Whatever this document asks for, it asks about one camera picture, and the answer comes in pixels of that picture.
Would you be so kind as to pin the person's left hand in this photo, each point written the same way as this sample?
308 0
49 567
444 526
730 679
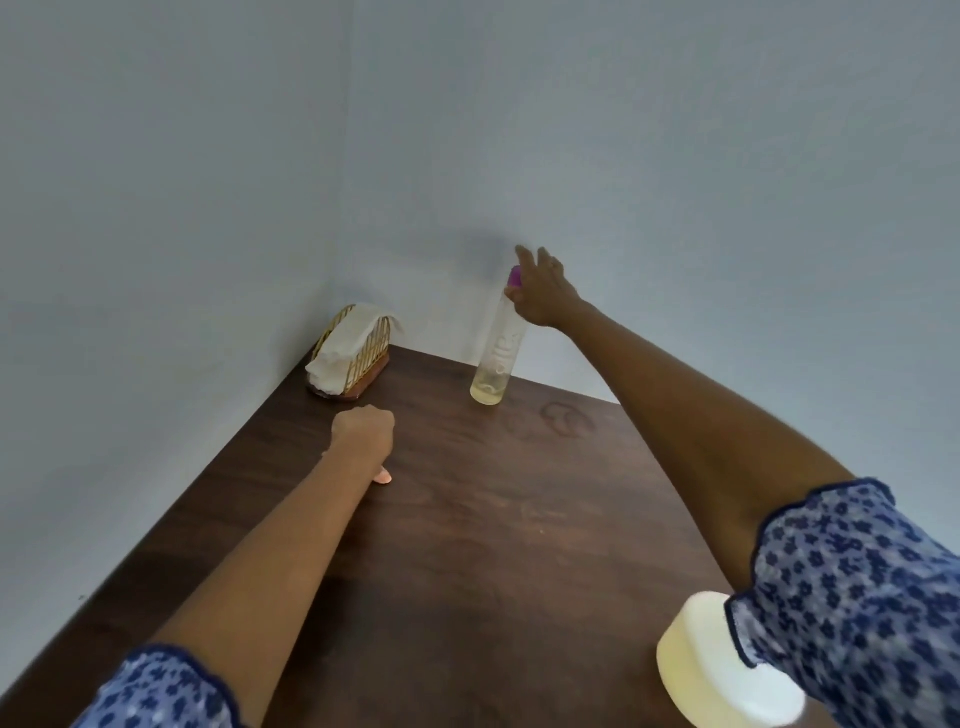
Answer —
363 433

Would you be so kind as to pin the blue floral left sleeve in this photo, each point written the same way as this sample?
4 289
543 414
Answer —
161 694

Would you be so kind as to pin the person's right forearm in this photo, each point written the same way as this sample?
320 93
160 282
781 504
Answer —
697 427

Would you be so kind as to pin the white round plastic container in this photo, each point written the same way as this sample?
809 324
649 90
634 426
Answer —
712 667

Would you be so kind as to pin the white paper napkins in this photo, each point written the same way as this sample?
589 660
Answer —
345 349

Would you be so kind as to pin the person's left thumb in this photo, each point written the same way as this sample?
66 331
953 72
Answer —
382 476

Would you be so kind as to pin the person's right hand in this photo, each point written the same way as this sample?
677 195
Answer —
546 296

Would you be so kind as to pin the blue floral right sleeve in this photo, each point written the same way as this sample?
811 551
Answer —
847 592

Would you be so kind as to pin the person's right middle finger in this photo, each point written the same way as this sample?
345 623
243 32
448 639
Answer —
545 259

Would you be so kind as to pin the clear spray bottle purple cap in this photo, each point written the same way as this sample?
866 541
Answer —
496 352

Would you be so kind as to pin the person's left forearm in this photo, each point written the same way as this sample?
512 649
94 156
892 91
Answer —
285 540

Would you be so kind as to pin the blue floral sleeve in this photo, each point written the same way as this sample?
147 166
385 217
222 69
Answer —
847 592
161 694

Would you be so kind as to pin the person's right thumb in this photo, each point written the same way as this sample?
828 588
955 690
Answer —
513 294

